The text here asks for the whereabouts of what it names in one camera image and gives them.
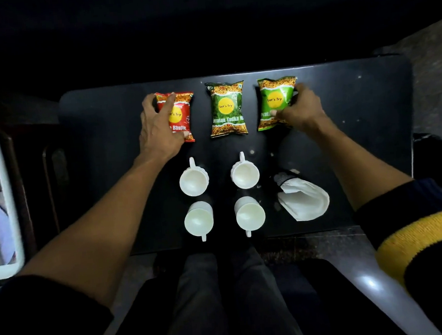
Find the person's right hand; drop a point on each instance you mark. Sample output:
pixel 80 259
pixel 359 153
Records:
pixel 304 112

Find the person's left hand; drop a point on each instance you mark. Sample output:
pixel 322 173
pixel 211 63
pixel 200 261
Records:
pixel 157 138

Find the person's left thumb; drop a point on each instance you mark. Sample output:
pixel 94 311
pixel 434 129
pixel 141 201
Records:
pixel 182 136

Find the person's right thumb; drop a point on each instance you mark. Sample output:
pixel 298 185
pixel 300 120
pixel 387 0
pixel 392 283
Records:
pixel 278 112

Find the light green snack packet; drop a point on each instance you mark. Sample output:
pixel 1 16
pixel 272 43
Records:
pixel 274 99

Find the red snack packet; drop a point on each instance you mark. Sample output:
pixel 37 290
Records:
pixel 181 115

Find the person's left forearm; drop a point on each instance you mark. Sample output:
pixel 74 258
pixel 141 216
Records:
pixel 96 227

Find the person's right forearm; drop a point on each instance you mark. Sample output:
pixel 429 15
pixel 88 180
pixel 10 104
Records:
pixel 356 163

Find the white plastic cup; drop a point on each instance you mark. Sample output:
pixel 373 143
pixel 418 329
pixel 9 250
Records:
pixel 198 220
pixel 245 173
pixel 194 179
pixel 250 215

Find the dark green snack packet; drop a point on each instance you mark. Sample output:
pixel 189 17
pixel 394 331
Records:
pixel 227 110

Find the dark speckled pouch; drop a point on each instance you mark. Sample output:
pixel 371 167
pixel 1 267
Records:
pixel 282 177

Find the dark wooden chair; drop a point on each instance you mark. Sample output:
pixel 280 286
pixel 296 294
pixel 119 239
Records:
pixel 37 186

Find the black fuzzy ball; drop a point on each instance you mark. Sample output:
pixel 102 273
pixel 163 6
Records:
pixel 434 160

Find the person's dark trousers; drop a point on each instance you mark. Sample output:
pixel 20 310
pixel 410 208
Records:
pixel 230 304

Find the black sleeve with yellow stripe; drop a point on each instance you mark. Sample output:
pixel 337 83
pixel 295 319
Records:
pixel 427 249

